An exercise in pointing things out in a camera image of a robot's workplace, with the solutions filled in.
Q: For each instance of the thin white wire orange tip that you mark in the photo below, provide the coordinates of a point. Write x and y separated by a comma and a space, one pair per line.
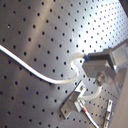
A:
89, 117

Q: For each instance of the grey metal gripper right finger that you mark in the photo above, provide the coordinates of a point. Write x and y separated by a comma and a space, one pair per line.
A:
106, 54

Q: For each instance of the metal cable clip bracket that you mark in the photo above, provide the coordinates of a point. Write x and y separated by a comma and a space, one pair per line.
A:
72, 103

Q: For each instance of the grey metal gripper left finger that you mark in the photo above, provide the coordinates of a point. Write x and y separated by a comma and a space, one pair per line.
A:
100, 70

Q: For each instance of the small metal clip fixture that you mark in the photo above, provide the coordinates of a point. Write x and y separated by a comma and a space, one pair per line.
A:
109, 111

